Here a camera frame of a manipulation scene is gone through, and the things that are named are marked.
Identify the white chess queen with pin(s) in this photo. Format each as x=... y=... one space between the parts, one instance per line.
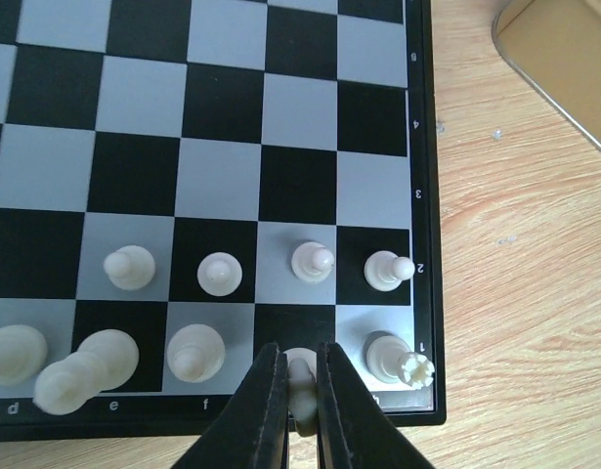
x=23 y=351

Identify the white chess king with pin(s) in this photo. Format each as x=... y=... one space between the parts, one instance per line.
x=104 y=361

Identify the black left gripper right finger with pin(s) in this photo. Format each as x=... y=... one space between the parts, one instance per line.
x=353 y=431

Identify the white chess knight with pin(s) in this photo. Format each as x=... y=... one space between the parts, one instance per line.
x=302 y=389

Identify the black and silver chessboard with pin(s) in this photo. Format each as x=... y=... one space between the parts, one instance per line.
x=194 y=127

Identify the gold rimmed metal tin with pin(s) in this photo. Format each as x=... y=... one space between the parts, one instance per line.
x=555 y=46

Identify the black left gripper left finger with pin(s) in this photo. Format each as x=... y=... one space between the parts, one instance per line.
x=252 y=430

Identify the white chess piece on board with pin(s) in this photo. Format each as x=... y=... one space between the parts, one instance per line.
x=385 y=270
x=219 y=274
x=195 y=353
x=312 y=262
x=390 y=360
x=130 y=267

